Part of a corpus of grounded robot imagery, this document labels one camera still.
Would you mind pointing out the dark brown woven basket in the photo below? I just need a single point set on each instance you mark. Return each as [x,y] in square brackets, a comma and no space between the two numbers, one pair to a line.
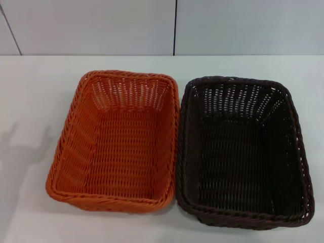
[240,162]

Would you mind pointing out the orange woven plastic basket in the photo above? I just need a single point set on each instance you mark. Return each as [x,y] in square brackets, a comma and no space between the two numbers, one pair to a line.
[121,152]

